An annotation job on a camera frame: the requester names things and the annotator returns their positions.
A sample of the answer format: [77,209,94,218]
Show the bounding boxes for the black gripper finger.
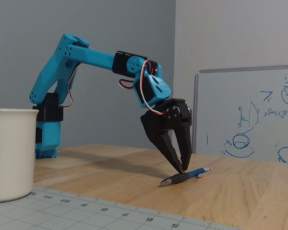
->
[176,124,192,172]
[143,126,184,173]

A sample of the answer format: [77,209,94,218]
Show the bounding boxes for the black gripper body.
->
[140,98,192,133]

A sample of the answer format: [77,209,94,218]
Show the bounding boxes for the blue pen with black grip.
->
[160,167,212,185]

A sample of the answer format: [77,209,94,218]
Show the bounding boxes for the whiteboard with blue drawings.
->
[191,64,288,164]

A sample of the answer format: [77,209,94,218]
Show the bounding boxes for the grey cutting mat with ruler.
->
[0,186,246,230]

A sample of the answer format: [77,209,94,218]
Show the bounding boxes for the white cup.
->
[0,108,39,204]

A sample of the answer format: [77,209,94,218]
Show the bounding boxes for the white red gripper servo cable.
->
[139,59,165,116]

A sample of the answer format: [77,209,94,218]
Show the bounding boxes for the black red looped servo cable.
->
[119,79,136,91]

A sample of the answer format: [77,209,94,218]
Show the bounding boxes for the red white base servo cable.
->
[58,64,82,108]

